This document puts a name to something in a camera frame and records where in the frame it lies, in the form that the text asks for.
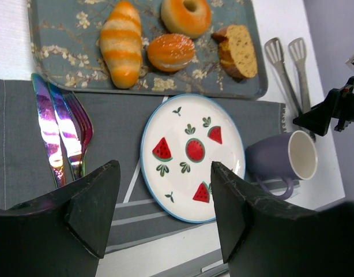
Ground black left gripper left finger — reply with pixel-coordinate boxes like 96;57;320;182
0;160;120;276

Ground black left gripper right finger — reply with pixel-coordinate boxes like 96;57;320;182
211;162;354;276

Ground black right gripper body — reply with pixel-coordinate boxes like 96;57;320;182
334;51;354;132

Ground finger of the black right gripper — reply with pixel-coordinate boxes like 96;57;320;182
292;88;349;136

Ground metal serving tongs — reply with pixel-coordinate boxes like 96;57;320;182
264;37;317;142

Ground brown bread slice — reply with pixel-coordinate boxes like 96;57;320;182
211;24;258;79

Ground purple ceramic mug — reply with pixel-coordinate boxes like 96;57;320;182
246;130;318;200

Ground grey striped placemat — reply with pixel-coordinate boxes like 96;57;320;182
0;80;285;252

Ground iridescent fork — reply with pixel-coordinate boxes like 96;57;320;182
64;91;93;177

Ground iridescent table knife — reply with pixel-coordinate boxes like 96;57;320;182
31;73;66;188
48;83;82;180

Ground watermelon pattern white plate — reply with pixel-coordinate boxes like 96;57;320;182
140;94;246;224

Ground round sesame bun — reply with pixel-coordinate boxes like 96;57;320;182
147;33;195;72

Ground floral grey serving tray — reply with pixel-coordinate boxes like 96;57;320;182
27;1;268;99

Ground striped orange croissant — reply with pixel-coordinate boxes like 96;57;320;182
100;1;142;89

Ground orange ring donut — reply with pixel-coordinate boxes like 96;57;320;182
161;0;212;39

